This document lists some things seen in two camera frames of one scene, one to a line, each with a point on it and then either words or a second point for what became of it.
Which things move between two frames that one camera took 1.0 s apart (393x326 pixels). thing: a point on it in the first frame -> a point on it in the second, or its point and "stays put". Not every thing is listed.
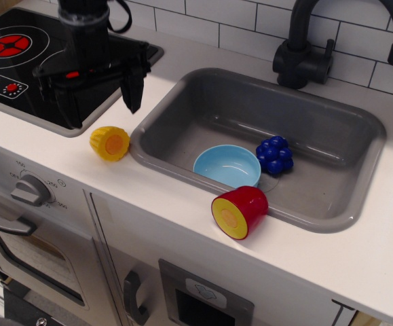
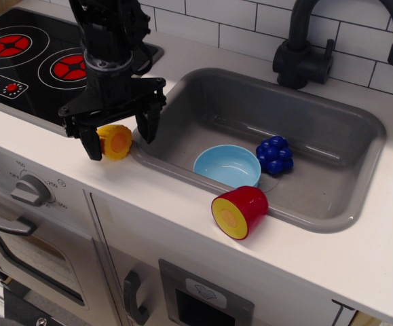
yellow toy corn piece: x=111 y=143 stays put
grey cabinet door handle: x=140 y=314 stays put
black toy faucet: x=296 y=62 stays put
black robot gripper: x=89 y=53 -> x=110 y=90
